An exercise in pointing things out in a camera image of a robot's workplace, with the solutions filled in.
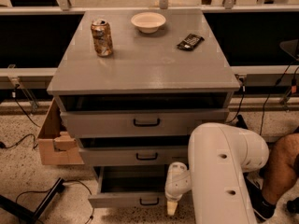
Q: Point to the grey drawer cabinet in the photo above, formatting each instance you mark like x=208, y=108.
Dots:
x=144, y=72

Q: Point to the grey bottom drawer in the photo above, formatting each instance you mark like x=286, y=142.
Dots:
x=129, y=186

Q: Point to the black snack bar wrapper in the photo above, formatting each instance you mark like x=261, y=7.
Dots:
x=190, y=42

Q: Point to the black stand leg left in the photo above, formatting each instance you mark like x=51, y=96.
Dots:
x=29, y=206

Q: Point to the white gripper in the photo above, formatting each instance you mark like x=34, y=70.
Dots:
x=173, y=191

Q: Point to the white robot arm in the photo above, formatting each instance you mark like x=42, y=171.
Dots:
x=218, y=157

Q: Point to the grey top drawer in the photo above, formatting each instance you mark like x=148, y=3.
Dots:
x=139, y=123

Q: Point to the cardboard box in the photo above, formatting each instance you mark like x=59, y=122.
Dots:
x=55, y=145

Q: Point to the black sneaker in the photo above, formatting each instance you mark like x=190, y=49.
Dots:
x=263, y=210

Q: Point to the grey middle drawer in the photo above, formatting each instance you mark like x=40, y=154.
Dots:
x=133, y=156

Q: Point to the person's bare leg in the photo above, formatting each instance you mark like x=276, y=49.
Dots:
x=282, y=170

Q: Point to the gold soda can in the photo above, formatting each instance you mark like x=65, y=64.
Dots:
x=102, y=38

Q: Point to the white paper bowl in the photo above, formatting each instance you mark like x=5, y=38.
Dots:
x=148, y=22

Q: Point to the black stand leg right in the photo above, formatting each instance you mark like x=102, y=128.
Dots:
x=241, y=123

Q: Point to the grey drawer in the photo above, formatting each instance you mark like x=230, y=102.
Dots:
x=133, y=156
x=129, y=186
x=139, y=123

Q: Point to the black stand leg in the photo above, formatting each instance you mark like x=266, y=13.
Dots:
x=29, y=206
x=241, y=123

